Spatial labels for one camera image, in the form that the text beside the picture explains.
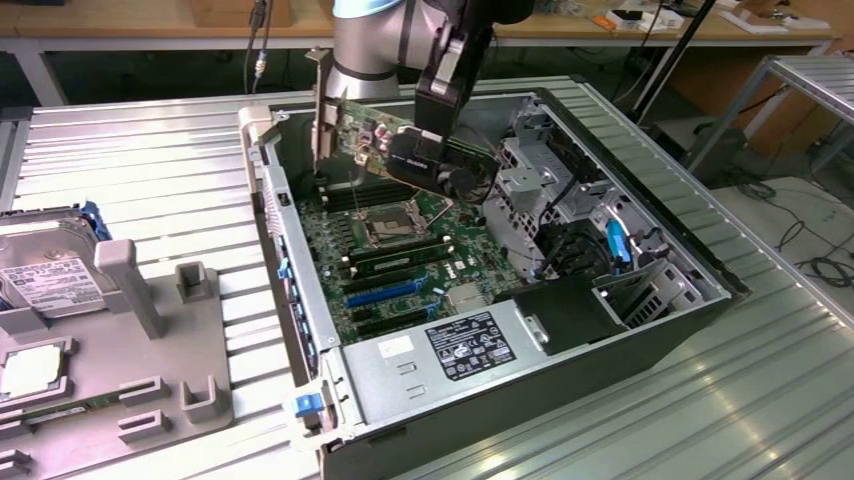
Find black equipment box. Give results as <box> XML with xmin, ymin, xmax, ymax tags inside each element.
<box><xmin>649</xmin><ymin>117</ymin><xmax>748</xmax><ymax>184</ymax></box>

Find white flat package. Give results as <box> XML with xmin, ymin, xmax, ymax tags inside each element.
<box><xmin>716</xmin><ymin>7</ymin><xmax>792</xmax><ymax>35</ymax></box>

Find blue wire plug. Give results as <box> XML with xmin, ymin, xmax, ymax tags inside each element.
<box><xmin>603</xmin><ymin>218</ymin><xmax>635</xmax><ymax>275</ymax></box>

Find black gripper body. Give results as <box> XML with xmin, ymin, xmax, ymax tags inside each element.
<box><xmin>432</xmin><ymin>0</ymin><xmax>534</xmax><ymax>31</ymax></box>

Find blue case latch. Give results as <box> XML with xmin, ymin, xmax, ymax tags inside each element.
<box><xmin>290</xmin><ymin>393</ymin><xmax>326</xmax><ymax>419</ymax></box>

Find wooden desk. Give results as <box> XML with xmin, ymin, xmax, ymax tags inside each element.
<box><xmin>0</xmin><ymin>0</ymin><xmax>843</xmax><ymax>107</ymax></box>

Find silver power supply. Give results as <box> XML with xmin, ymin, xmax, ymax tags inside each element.
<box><xmin>337</xmin><ymin>299</ymin><xmax>556</xmax><ymax>427</ymax></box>

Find green motherboard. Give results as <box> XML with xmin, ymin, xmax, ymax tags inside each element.
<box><xmin>292</xmin><ymin>172</ymin><xmax>529</xmax><ymax>346</ymax></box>

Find silver CPU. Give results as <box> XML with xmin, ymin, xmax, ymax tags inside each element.
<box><xmin>0</xmin><ymin>344</ymin><xmax>66</xmax><ymax>402</ymax></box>

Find metal frame table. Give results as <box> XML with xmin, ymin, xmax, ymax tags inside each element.
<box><xmin>683</xmin><ymin>53</ymin><xmax>854</xmax><ymax>176</ymax></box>

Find installed RAM stick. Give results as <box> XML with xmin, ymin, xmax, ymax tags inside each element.
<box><xmin>345</xmin><ymin>240</ymin><xmax>452</xmax><ymax>275</ymax></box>

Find thin cable silver plug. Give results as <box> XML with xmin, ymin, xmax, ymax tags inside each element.
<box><xmin>241</xmin><ymin>24</ymin><xmax>269</xmax><ymax>95</ymax></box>

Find silver drive cage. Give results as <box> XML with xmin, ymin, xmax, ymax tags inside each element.
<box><xmin>480</xmin><ymin>135</ymin><xmax>599</xmax><ymax>264</ymax></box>

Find silver hard disk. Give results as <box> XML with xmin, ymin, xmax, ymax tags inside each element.
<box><xmin>0</xmin><ymin>209</ymin><xmax>111</xmax><ymax>320</ymax></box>

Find silver chipset heatsink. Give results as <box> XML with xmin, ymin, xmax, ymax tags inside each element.
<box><xmin>444</xmin><ymin>284</ymin><xmax>496</xmax><ymax>310</ymax></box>

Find black wire bundle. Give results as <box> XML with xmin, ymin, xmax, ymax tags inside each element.
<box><xmin>532</xmin><ymin>219</ymin><xmax>612</xmax><ymax>282</ymax></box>

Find thin metal locking lever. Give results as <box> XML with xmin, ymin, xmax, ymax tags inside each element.
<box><xmin>346</xmin><ymin>171</ymin><xmax>366</xmax><ymax>222</ymax></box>
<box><xmin>422</xmin><ymin>197</ymin><xmax>461</xmax><ymax>229</ymax></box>

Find silver socket cover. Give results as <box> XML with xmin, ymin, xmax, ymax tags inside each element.
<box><xmin>404</xmin><ymin>191</ymin><xmax>460</xmax><ymax>222</ymax></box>

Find black open PC case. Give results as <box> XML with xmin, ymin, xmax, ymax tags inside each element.
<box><xmin>237</xmin><ymin>85</ymin><xmax>752</xmax><ymax>480</ymax></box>

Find CPU socket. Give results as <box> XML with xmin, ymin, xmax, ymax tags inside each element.
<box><xmin>356</xmin><ymin>202</ymin><xmax>428</xmax><ymax>251</ymax></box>

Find black stand pole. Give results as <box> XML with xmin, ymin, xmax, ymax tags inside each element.
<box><xmin>629</xmin><ymin>0</ymin><xmax>719</xmax><ymax>117</ymax></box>

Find long black expansion slot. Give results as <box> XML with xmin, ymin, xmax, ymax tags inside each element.
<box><xmin>340</xmin><ymin>269</ymin><xmax>418</xmax><ymax>297</ymax></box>
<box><xmin>356</xmin><ymin>307</ymin><xmax>433</xmax><ymax>339</ymax></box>

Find green RAM stick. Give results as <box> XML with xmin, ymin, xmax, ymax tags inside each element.
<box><xmin>0</xmin><ymin>391</ymin><xmax>127</xmax><ymax>426</ymax></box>

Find black floor cables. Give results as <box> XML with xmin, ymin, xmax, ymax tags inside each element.
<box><xmin>772</xmin><ymin>199</ymin><xmax>854</xmax><ymax>290</ymax></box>

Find black RAM slot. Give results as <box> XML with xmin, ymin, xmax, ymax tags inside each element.
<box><xmin>322</xmin><ymin>187</ymin><xmax>409</xmax><ymax>211</ymax></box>
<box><xmin>320</xmin><ymin>179</ymin><xmax>409</xmax><ymax>197</ymax></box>

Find blue disk bracket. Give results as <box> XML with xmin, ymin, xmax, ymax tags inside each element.
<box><xmin>65</xmin><ymin>198</ymin><xmax>113</xmax><ymax>245</ymax></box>

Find grey parts rack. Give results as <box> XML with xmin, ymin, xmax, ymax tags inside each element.
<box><xmin>0</xmin><ymin>237</ymin><xmax>236</xmax><ymax>480</ymax></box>

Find silver perforated disk bay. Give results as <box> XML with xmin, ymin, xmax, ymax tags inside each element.
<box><xmin>589</xmin><ymin>257</ymin><xmax>729</xmax><ymax>332</ymax></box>

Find green graphics card black cooler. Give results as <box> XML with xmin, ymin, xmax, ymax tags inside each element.
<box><xmin>304</xmin><ymin>47</ymin><xmax>500</xmax><ymax>207</ymax></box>

